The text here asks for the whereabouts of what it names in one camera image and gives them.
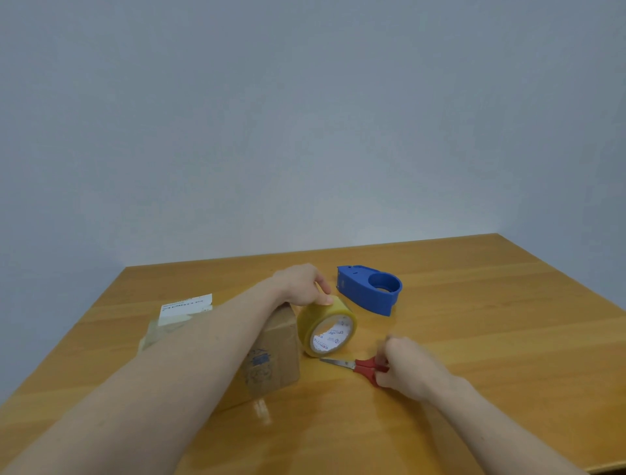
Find person's right hand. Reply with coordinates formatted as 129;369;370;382
375;335;456;403

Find brown cardboard box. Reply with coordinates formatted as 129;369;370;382
136;293;301;414

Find blue plastic tape dispenser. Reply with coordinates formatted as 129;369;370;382
336;265;404;318

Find person's left hand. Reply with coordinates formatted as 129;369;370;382
271;264;335;308

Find red handled scissors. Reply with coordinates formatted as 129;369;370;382
320;356;391;388

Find person's left forearm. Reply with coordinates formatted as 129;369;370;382
0;276;290;475

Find person's right forearm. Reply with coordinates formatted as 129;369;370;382
423;376;588;475

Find yellowish clear tape roll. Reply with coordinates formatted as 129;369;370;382
297;295;358;359

